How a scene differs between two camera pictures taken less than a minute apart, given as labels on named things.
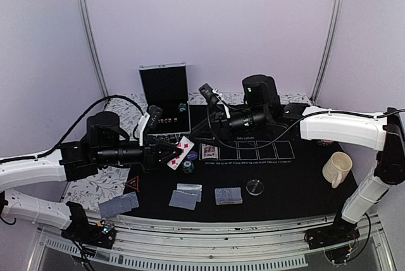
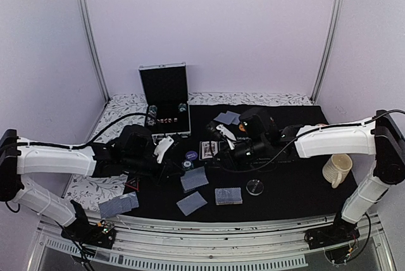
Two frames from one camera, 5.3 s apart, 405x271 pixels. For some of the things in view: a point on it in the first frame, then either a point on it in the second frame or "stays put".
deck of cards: x=228 y=195 stays put
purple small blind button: x=192 y=155 stays put
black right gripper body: x=258 y=116 → x=258 y=147
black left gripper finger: x=168 y=150 → x=169 y=168
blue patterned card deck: x=119 y=205 stays put
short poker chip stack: x=181 y=107 stays put
